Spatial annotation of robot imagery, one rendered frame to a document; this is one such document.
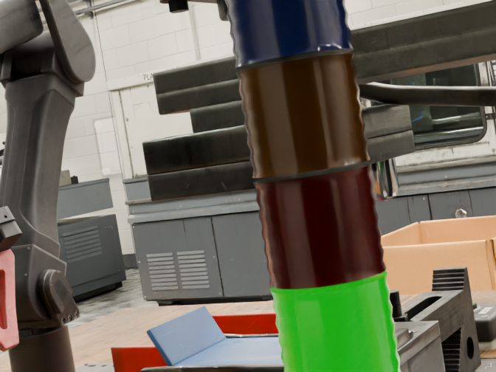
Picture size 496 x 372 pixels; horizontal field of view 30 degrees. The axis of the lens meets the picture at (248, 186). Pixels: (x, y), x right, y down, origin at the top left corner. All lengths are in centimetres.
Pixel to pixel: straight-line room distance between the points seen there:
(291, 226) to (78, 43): 77
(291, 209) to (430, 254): 263
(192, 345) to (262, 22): 41
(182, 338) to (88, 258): 717
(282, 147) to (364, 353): 7
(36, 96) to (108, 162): 849
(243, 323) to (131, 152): 575
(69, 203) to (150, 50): 201
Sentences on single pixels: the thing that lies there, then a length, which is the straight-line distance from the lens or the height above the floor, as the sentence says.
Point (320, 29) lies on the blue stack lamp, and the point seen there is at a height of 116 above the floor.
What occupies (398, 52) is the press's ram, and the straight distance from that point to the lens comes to 51.
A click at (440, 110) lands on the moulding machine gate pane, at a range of 534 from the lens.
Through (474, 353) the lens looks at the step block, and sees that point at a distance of 85.
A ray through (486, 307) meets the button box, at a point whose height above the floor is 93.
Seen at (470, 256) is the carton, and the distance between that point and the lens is 286.
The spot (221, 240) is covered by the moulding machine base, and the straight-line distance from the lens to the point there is 623.
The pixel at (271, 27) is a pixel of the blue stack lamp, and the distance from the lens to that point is 28.
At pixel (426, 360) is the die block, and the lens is 65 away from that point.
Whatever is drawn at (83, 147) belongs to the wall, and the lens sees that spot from 970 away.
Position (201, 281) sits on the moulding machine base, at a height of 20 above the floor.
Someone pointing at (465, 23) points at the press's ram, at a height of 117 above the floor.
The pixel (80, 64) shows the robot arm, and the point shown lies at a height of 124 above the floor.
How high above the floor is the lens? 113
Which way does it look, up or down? 3 degrees down
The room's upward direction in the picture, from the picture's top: 9 degrees counter-clockwise
